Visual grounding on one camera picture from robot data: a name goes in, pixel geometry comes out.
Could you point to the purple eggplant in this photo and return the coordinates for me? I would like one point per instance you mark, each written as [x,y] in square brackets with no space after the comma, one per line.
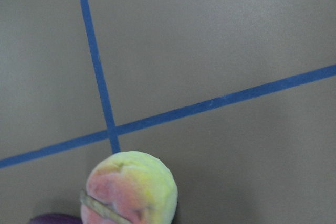
[55,218]

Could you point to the yellow pink peach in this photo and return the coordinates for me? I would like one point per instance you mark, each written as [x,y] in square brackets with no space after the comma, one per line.
[136,185]

